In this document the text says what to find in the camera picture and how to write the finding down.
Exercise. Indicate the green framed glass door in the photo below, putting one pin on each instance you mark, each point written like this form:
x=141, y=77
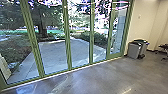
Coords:
x=66, y=40

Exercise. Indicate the light grey trash bin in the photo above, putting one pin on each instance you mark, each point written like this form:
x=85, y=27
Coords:
x=134, y=50

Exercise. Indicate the dark trash bin blue trim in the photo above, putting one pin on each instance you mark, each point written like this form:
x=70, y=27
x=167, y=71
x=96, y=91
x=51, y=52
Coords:
x=144, y=46

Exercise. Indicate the trimmed green hedge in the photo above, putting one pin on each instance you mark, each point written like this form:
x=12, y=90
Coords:
x=98, y=37

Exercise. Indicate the grey stone block pillar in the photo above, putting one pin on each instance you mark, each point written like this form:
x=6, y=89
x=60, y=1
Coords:
x=121, y=26

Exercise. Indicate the large tree trunk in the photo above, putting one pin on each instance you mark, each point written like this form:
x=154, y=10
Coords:
x=42, y=25

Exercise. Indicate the low green ground shrubs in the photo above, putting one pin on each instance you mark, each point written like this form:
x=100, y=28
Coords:
x=15, y=50

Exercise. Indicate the black table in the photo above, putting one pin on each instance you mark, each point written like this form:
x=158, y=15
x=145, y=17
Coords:
x=164, y=48

